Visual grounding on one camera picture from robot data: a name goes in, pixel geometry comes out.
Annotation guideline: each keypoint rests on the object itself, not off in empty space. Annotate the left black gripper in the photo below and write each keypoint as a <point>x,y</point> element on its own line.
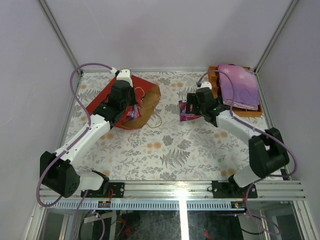
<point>130,99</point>

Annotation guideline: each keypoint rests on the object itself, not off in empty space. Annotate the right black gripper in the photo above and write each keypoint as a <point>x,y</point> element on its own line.
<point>192,99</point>

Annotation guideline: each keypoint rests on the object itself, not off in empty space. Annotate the purple candy bag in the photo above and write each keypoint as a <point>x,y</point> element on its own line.
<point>135,111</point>
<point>183,116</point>

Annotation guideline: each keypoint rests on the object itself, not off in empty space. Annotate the red paper bag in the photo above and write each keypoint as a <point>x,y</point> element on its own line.
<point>148,91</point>

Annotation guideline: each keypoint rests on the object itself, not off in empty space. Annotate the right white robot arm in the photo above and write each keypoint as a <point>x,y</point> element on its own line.
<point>267,152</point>

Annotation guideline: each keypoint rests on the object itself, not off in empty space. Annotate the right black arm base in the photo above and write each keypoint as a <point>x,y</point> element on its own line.
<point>228,190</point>

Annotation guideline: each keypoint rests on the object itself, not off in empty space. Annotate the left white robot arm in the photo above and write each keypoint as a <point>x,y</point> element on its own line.
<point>56,169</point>

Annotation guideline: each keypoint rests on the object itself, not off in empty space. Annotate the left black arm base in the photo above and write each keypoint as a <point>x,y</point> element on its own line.
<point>109,190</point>

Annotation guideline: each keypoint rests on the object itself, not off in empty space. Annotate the wooden compartment tray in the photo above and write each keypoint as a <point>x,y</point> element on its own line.
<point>213,78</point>

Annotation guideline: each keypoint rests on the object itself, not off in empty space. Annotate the purple star cloth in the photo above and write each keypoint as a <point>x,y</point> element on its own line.
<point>239,84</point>

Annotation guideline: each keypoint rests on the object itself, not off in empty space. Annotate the floral table mat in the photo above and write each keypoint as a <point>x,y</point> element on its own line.
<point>167,149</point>

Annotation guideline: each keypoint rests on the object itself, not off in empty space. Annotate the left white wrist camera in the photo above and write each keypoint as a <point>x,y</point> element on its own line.
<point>123,75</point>

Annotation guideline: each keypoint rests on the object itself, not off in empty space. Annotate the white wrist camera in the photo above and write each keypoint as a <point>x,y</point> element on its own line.
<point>204,84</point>
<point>123,75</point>

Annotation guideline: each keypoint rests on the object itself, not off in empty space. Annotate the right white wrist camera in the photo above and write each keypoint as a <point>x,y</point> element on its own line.
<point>204,84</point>

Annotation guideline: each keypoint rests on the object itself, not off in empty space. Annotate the blue slotted cable duct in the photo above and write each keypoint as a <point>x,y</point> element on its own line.
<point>168,205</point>

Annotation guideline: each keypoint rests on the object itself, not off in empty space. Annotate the aluminium front rail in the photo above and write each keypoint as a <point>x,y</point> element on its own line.
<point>266,190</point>

